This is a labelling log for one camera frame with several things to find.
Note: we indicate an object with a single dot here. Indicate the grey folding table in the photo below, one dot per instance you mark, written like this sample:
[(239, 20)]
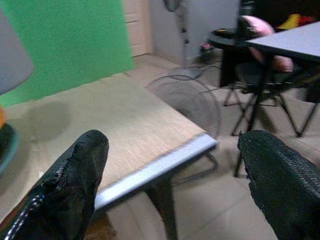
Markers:
[(287, 42)]

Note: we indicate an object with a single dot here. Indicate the pink cushion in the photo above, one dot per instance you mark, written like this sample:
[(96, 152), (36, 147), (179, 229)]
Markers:
[(260, 27)]

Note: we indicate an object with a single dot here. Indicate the dark green plate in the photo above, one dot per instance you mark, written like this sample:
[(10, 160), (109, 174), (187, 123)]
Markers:
[(7, 147)]

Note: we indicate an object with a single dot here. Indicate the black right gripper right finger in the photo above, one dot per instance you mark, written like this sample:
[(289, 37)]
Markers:
[(282, 180)]

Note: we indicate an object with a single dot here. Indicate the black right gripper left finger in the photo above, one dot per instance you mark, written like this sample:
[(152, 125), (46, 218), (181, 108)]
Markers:
[(62, 190)]

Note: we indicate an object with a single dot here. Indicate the black folding chair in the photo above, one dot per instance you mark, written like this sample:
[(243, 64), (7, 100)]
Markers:
[(252, 72)]

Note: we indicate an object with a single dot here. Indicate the round black side table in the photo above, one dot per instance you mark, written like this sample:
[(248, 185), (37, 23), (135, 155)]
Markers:
[(225, 40)]

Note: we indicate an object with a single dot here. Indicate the yellow red toy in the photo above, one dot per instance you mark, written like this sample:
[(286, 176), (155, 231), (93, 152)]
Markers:
[(292, 21)]

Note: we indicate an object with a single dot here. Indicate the green screen backdrop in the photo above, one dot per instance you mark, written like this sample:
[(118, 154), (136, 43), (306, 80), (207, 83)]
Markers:
[(72, 42)]

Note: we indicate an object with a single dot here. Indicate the orange object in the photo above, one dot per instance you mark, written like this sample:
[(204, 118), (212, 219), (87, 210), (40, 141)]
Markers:
[(2, 116)]

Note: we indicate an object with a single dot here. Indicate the light wooden table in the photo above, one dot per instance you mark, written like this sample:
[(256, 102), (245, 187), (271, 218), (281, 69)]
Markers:
[(120, 130)]

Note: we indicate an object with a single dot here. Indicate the grey standing fan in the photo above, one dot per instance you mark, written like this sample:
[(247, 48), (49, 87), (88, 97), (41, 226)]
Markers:
[(183, 37)]

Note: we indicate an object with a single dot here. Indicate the grey lamp shade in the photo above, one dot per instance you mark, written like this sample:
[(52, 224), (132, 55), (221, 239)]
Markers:
[(11, 52)]

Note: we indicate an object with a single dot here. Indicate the grey floor fan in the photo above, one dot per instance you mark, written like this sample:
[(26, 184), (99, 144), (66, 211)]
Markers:
[(192, 102)]

